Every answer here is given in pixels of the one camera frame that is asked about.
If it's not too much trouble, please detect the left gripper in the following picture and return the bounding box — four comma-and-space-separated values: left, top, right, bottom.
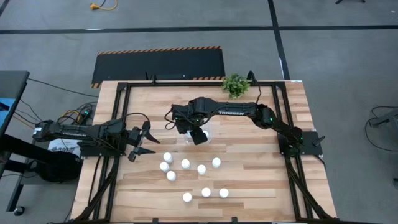
124, 120, 162, 163

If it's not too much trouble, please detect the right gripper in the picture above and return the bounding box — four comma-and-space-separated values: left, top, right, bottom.
172, 104, 208, 146

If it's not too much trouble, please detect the translucent plastic basket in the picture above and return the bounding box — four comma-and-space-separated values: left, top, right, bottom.
183, 119, 214, 147

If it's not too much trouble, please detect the green plant in white pot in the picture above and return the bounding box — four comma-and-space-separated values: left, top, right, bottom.
221, 73, 251, 100

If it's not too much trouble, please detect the black power strip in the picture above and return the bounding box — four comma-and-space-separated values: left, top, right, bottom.
79, 107, 94, 121

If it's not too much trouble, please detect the black hazard-striped floor mat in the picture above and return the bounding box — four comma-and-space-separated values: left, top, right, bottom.
91, 45, 226, 90

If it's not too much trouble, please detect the white printed paper sheet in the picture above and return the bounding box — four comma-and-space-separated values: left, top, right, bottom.
47, 138, 83, 157

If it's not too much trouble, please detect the black bag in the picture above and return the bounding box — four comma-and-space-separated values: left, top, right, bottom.
29, 151, 83, 184

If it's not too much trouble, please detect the blue screen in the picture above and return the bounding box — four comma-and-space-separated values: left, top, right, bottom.
0, 98, 16, 131

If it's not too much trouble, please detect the dark grey desk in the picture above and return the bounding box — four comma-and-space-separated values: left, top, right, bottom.
0, 70, 30, 138

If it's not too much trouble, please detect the black desk leg with caster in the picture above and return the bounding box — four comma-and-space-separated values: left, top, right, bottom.
5, 174, 30, 217

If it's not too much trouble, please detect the grey equipment stand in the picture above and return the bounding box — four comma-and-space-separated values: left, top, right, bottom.
368, 107, 398, 128

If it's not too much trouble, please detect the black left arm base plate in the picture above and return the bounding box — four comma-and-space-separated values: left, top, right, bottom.
77, 140, 126, 158

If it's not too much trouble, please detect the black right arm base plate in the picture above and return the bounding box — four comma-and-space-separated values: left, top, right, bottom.
277, 130, 324, 156

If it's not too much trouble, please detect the yellow extension cable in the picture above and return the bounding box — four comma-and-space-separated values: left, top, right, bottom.
89, 0, 119, 12

